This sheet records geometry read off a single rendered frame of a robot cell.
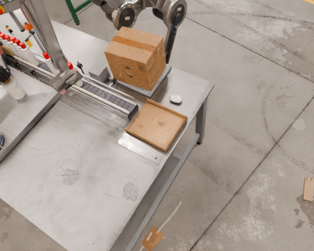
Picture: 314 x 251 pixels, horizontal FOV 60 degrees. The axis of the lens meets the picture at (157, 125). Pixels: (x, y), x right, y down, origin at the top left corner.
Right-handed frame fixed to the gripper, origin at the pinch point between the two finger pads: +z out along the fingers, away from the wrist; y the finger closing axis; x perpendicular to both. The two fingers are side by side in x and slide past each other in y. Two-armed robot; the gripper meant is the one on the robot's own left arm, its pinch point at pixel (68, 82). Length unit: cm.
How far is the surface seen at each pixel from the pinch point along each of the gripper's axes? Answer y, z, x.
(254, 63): -176, 73, 101
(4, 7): -8, 30, -60
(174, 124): -30, -5, 60
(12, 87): 22.1, 36.6, -22.5
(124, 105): -18.8, 12.3, 31.8
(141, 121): -18, 6, 46
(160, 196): 2, 38, 105
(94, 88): -15.5, 28.8, 11.7
